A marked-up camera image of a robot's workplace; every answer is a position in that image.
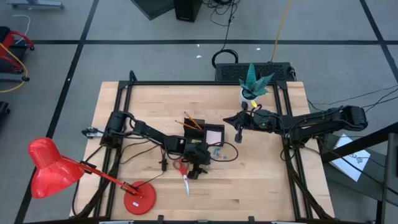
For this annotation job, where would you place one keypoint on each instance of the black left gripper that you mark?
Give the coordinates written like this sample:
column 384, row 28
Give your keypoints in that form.
column 199, row 155

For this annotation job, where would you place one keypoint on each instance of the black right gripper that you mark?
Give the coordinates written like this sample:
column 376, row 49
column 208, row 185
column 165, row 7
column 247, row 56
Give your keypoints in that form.
column 262, row 119

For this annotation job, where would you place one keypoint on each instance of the yellow highlighter marker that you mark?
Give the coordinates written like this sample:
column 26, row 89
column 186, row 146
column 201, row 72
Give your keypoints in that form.
column 196, row 141

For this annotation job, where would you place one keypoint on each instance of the pink sticky note pad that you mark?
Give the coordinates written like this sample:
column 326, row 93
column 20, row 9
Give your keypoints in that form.
column 214, row 137

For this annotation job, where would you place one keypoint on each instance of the orange pencil with eraser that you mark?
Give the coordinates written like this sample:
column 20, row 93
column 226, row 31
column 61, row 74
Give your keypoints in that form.
column 186, row 125
column 193, row 120

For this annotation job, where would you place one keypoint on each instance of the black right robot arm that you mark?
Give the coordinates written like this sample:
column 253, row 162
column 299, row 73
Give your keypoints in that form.
column 326, row 119

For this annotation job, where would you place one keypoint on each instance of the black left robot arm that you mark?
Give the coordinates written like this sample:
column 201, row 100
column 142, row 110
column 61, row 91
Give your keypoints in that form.
column 149, row 130

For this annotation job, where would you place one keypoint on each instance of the black mesh desk organizer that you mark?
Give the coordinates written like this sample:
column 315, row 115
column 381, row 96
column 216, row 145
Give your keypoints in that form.
column 214, row 126

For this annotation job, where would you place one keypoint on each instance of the snake plant in white pot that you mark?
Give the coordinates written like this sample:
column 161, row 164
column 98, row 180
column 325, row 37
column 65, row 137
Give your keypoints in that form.
column 253, row 84

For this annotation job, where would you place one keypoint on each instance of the black perforated computer case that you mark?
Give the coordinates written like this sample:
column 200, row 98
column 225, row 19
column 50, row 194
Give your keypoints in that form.
column 230, row 72

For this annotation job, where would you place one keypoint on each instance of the white printed paper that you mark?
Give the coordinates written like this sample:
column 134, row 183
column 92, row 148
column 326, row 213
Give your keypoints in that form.
column 351, row 158

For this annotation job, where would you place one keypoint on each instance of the black speaker box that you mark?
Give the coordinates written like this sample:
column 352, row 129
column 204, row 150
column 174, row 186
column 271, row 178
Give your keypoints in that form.
column 187, row 11

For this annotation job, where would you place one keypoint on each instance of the dark grey panel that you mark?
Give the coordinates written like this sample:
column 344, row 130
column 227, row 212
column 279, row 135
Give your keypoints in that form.
column 152, row 7

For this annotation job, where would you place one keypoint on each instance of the red desk lamp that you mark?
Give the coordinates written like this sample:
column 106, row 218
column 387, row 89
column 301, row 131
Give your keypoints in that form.
column 53, row 168

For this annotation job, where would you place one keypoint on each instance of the black metal stand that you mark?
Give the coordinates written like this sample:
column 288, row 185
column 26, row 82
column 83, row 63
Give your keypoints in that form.
column 390, row 174

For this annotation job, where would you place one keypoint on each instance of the red and black cart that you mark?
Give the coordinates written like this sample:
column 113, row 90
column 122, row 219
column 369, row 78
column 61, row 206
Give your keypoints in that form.
column 7, row 40

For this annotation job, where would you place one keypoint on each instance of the grey furniture base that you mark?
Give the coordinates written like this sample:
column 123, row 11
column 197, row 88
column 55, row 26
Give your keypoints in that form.
column 34, row 3

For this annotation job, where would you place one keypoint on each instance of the black aluminium table frame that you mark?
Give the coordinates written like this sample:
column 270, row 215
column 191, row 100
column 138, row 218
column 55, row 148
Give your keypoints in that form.
column 202, row 83

